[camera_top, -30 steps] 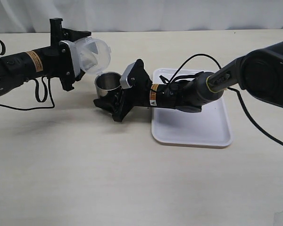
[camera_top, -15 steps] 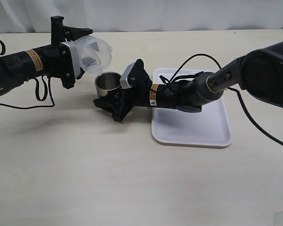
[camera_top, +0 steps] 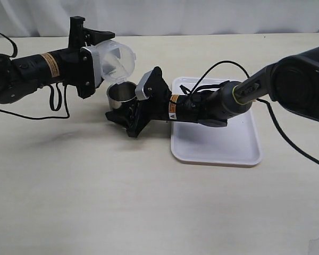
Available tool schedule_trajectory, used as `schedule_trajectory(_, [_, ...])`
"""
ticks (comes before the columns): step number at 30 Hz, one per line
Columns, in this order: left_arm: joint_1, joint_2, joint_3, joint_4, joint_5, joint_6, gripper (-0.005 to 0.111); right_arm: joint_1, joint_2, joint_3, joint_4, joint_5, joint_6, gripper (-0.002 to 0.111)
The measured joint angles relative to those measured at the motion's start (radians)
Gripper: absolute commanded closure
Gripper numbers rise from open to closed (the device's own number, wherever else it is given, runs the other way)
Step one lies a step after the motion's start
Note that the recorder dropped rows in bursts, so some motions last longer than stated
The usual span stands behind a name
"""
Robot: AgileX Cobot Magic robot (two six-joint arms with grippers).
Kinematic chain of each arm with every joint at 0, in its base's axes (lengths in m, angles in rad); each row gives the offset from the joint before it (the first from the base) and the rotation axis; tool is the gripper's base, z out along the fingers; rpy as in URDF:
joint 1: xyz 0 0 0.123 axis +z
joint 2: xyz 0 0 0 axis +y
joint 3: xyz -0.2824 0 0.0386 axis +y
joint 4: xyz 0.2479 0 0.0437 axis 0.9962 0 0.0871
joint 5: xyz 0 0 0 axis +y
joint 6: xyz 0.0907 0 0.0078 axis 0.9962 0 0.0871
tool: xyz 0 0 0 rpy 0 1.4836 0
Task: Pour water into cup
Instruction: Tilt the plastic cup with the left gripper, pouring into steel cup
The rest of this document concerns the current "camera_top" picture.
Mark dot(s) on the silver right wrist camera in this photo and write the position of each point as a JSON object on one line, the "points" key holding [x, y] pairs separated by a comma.
{"points": [[140, 90]]}

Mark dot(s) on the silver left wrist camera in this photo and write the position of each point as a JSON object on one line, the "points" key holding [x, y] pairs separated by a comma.
{"points": [[91, 66]]}

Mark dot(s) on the white rectangular plastic tray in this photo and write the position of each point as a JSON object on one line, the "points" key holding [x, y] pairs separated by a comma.
{"points": [[235, 145]]}

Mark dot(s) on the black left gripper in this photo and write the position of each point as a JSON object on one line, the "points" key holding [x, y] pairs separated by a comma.
{"points": [[80, 36]]}

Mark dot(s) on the clear plastic measuring cup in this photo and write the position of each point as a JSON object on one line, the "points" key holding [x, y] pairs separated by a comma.
{"points": [[113, 53]]}

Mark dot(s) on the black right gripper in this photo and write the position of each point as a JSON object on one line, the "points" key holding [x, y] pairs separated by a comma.
{"points": [[156, 107]]}

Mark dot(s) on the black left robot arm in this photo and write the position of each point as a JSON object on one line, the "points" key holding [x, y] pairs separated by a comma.
{"points": [[23, 76]]}

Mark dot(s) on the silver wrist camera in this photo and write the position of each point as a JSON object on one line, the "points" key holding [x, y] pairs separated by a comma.
{"points": [[140, 90], [91, 66]]}

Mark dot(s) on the white backdrop curtain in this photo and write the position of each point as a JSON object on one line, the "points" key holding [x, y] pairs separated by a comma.
{"points": [[159, 18]]}

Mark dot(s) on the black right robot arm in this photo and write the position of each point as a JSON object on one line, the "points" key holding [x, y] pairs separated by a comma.
{"points": [[293, 82]]}

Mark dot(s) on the stainless steel cup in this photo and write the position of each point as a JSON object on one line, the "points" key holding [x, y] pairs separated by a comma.
{"points": [[120, 93]]}

